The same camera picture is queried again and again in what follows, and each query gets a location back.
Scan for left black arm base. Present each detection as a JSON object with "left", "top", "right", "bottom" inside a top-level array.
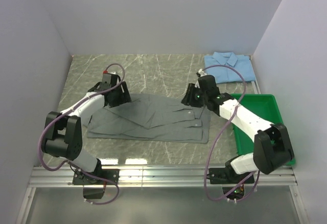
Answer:
[{"left": 72, "top": 169, "right": 120, "bottom": 205}]

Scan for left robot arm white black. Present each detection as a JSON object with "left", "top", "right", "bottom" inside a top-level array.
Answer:
[{"left": 38, "top": 70, "right": 131, "bottom": 184}]

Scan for grey long sleeve shirt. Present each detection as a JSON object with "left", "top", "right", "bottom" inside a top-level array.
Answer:
[{"left": 87, "top": 94, "right": 211, "bottom": 144}]

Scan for green plastic tray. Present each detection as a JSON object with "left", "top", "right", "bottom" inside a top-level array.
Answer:
[{"left": 232, "top": 94, "right": 283, "bottom": 156}]

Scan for aluminium mounting rail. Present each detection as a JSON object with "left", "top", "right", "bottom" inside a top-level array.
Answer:
[{"left": 16, "top": 165, "right": 309, "bottom": 223}]

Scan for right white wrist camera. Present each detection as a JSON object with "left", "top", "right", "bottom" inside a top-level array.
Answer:
[{"left": 196, "top": 69, "right": 207, "bottom": 77}]

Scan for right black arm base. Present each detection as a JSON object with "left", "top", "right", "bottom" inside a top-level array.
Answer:
[{"left": 205, "top": 167, "right": 260, "bottom": 204}]

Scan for folded light blue shirt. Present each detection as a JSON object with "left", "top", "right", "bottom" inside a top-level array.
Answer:
[{"left": 204, "top": 52, "right": 256, "bottom": 84}]

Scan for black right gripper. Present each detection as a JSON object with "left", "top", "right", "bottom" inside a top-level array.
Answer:
[{"left": 180, "top": 84, "right": 208, "bottom": 108}]

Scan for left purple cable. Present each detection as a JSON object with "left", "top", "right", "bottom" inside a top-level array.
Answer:
[{"left": 38, "top": 63, "right": 126, "bottom": 206}]

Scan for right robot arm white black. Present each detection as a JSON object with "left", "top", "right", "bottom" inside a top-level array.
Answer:
[{"left": 182, "top": 71, "right": 294, "bottom": 183}]

